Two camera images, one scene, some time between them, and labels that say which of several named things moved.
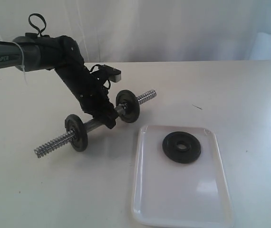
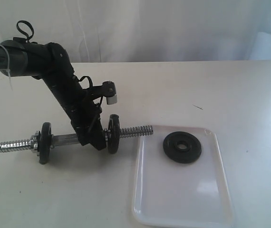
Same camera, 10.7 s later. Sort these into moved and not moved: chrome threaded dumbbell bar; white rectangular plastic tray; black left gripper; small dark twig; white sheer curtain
Moved: black left gripper; chrome threaded dumbbell bar
Not moved: white rectangular plastic tray; white sheer curtain; small dark twig
